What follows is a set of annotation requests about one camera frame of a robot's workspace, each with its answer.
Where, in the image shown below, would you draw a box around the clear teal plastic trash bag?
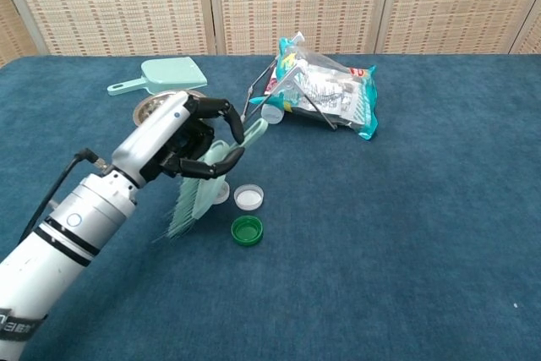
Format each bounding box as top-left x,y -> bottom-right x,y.
249,30 -> 380,142

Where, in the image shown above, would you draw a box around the green bottle cap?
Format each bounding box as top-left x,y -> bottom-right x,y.
230,216 -> 265,247

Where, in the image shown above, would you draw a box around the stainless steel bowl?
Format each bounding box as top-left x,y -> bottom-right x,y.
132,90 -> 208,126

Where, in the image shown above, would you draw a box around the white lid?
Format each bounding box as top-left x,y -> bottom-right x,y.
212,181 -> 232,206

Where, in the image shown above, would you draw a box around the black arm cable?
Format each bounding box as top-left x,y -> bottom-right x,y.
16,147 -> 107,249

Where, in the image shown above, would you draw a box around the blue carpet table cover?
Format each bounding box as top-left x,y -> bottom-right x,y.
0,53 -> 541,361

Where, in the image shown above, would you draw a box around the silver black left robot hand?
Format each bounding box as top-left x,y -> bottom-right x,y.
112,90 -> 246,189

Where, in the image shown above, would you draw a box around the light green dustpan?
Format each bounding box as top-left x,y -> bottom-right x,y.
107,57 -> 209,97

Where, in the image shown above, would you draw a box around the metal tongs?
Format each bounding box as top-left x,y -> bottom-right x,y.
238,58 -> 339,130

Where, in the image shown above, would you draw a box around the clear rimmed white cap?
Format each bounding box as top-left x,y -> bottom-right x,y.
233,183 -> 265,211

